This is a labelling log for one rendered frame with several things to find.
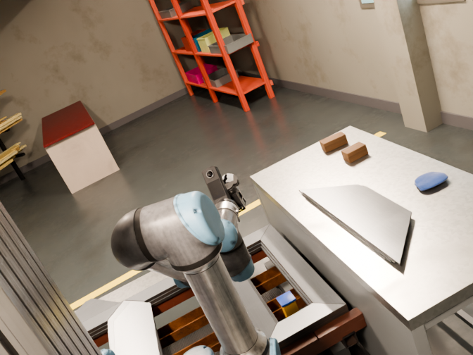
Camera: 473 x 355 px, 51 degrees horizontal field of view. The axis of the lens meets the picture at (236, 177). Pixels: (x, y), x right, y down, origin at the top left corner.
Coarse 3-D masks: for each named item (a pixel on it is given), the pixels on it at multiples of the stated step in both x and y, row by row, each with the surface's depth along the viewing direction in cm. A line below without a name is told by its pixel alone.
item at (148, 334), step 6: (144, 330) 203; (150, 330) 201; (132, 336) 202; (138, 336) 201; (144, 336) 199; (150, 336) 198; (120, 342) 202; (126, 342) 200; (132, 342) 199; (138, 342) 197; (144, 342) 196; (120, 348) 198; (126, 348) 197; (132, 348) 196; (120, 354) 195
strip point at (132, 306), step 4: (128, 304) 224; (132, 304) 223; (136, 304) 222; (140, 304) 220; (144, 304) 219; (128, 308) 222; (132, 308) 220; (136, 308) 219; (140, 308) 218; (124, 312) 220; (128, 312) 219; (120, 316) 218
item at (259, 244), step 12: (252, 252) 230; (276, 264) 214; (288, 276) 201; (168, 288) 224; (180, 288) 225; (300, 288) 191; (156, 300) 223; (120, 312) 221; (336, 312) 173; (108, 324) 216; (312, 324) 171; (324, 324) 173; (96, 336) 218; (108, 336) 213; (156, 336) 201; (300, 336) 171
